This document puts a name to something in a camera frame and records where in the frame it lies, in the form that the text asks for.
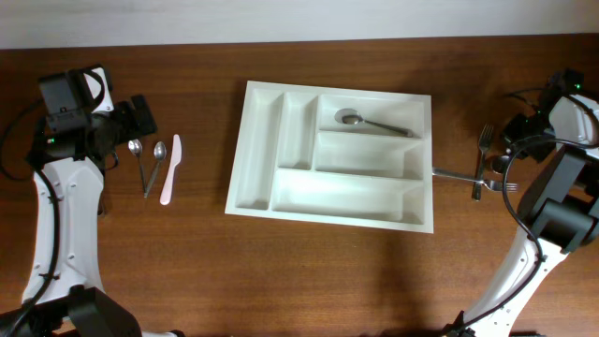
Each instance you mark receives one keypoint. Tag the white cutlery tray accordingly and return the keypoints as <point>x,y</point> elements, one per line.
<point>293,161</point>

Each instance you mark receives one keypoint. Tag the small teaspoon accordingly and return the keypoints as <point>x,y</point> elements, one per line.
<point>135,148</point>
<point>160,154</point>

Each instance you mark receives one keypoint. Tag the large spoon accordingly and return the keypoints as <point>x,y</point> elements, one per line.
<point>353,117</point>
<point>498,164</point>

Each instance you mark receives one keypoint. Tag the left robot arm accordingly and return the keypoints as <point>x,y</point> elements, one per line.
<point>68,158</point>

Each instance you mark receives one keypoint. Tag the pink plastic knife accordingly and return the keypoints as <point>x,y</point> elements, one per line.
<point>175,160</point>

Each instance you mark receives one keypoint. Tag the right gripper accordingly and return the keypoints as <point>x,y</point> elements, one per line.
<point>538,154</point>

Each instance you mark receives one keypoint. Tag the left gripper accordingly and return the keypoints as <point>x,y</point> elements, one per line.
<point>125,111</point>

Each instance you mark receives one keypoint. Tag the metal tongs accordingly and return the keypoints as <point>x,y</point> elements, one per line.
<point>101,208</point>

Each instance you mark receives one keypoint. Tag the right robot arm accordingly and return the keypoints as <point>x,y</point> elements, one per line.
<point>557,214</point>

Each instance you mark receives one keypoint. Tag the metal fork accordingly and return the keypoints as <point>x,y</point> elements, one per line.
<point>491,185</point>
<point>484,143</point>

